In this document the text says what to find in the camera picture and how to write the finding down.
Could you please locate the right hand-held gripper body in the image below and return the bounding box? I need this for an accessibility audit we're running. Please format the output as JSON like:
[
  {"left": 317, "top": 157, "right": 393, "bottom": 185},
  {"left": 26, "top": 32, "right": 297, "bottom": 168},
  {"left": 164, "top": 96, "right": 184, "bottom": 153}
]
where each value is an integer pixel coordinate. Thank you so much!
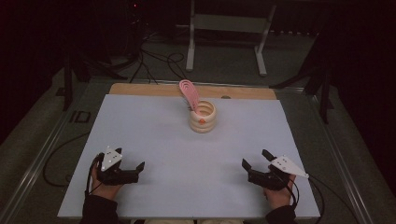
[{"left": 247, "top": 155, "right": 310, "bottom": 191}]

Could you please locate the cream ribbed cup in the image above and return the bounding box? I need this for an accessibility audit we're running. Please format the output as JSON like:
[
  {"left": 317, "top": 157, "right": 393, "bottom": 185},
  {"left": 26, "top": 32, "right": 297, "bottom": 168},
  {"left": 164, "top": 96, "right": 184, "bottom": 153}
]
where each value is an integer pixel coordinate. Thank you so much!
[{"left": 189, "top": 99, "right": 218, "bottom": 134}]

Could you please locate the white metal stand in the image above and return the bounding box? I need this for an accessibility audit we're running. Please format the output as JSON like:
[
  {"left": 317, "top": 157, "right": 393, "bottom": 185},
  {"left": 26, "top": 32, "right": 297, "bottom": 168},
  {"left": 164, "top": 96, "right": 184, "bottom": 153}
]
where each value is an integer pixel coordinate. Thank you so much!
[{"left": 185, "top": 0, "right": 277, "bottom": 77}]

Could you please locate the black metal stand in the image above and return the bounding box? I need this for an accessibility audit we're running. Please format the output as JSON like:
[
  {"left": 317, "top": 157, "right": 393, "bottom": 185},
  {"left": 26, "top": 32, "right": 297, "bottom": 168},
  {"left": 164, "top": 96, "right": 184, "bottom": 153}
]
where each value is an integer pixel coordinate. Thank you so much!
[
  {"left": 62, "top": 52, "right": 129, "bottom": 112},
  {"left": 269, "top": 31, "right": 334, "bottom": 125}
]

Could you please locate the person's right hand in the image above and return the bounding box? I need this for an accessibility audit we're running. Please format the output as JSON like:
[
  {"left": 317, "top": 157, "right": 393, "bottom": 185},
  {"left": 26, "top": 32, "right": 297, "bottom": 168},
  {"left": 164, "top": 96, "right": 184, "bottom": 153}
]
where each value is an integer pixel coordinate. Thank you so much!
[{"left": 263, "top": 173, "right": 297, "bottom": 211}]

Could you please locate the hand-held gripper black cable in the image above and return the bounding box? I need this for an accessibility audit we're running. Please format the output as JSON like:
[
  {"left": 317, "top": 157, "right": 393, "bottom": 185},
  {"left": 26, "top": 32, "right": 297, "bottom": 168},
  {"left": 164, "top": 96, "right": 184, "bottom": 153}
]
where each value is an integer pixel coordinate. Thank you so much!
[
  {"left": 279, "top": 171, "right": 359, "bottom": 224},
  {"left": 84, "top": 153, "right": 105, "bottom": 198}
]

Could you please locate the right hand-held gripper black cable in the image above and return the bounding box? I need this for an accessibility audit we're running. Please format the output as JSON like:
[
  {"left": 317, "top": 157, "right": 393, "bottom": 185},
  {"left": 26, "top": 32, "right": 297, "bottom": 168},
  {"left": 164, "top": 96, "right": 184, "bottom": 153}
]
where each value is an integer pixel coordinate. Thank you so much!
[{"left": 279, "top": 171, "right": 359, "bottom": 224}]

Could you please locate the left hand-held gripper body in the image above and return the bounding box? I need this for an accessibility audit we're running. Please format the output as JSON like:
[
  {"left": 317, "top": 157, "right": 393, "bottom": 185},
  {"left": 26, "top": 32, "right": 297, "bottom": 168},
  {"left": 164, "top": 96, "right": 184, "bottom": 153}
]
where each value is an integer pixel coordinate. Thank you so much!
[{"left": 96, "top": 146, "right": 140, "bottom": 187}]

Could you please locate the left hand-held gripper black cable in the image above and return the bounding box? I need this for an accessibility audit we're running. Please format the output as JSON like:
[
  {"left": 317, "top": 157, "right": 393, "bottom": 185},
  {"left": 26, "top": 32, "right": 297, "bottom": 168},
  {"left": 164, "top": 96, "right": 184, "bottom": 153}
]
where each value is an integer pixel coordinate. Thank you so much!
[{"left": 84, "top": 153, "right": 105, "bottom": 198}]

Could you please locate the tangle of black cables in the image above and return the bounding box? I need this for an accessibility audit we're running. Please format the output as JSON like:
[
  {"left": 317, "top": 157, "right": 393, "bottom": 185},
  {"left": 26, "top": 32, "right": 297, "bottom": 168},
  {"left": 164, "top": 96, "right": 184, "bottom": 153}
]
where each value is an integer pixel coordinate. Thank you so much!
[{"left": 129, "top": 31, "right": 192, "bottom": 87}]

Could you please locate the aluminium rail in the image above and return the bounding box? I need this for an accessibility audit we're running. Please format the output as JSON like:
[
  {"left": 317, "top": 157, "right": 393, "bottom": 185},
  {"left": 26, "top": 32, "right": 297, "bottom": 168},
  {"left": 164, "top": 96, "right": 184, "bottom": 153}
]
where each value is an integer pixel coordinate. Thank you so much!
[
  {"left": 306, "top": 91, "right": 376, "bottom": 224},
  {"left": 0, "top": 78, "right": 94, "bottom": 224}
]

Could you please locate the person's left hand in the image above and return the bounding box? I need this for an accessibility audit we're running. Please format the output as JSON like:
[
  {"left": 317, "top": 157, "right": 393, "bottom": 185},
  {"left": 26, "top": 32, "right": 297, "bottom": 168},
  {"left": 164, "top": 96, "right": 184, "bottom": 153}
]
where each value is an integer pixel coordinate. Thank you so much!
[{"left": 90, "top": 154, "right": 124, "bottom": 201}]

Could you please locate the pink hairbrush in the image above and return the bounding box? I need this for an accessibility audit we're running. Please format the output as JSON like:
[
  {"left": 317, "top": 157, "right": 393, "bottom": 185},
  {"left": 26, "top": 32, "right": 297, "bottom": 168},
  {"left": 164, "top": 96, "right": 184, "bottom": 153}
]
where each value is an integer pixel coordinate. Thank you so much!
[{"left": 178, "top": 79, "right": 202, "bottom": 114}]

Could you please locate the thin black cable loop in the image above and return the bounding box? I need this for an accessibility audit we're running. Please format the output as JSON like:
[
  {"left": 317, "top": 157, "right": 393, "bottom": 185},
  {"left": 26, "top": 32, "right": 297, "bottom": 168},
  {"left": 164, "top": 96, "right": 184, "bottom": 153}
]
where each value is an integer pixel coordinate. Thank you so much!
[{"left": 42, "top": 132, "right": 92, "bottom": 189}]

